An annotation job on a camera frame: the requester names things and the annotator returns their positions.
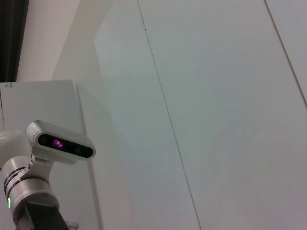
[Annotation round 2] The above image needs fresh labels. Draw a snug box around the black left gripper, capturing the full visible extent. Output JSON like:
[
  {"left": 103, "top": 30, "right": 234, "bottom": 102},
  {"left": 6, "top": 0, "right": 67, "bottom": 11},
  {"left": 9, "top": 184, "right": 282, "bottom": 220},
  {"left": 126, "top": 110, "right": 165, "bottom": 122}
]
[{"left": 14, "top": 200, "right": 71, "bottom": 230}]

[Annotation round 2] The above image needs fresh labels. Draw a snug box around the white cabinet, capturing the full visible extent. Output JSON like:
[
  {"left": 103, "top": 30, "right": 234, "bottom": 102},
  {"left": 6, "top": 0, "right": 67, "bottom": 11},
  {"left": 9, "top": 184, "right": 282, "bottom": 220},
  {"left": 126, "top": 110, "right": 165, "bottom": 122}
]
[{"left": 0, "top": 80, "right": 104, "bottom": 230}]

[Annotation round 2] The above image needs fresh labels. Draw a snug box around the black curtain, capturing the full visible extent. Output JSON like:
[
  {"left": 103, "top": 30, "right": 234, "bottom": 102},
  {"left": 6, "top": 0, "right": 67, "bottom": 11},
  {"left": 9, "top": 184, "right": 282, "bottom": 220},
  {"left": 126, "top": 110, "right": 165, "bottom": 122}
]
[{"left": 0, "top": 0, "right": 30, "bottom": 83}]

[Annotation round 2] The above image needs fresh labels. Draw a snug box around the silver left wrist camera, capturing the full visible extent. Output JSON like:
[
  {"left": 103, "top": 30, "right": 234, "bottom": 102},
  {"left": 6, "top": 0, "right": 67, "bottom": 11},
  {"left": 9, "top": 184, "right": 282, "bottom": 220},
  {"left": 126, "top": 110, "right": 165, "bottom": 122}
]
[{"left": 25, "top": 120, "right": 96, "bottom": 166}]

